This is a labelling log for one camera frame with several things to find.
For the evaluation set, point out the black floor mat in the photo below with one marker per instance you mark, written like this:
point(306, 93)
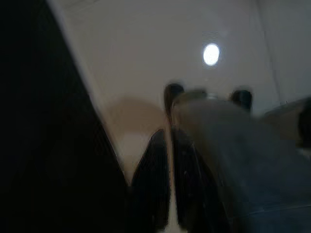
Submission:
point(48, 133)

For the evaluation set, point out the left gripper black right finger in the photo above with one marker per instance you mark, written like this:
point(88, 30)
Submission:
point(192, 199)

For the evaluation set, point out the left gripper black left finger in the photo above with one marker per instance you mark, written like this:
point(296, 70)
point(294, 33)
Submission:
point(150, 194)

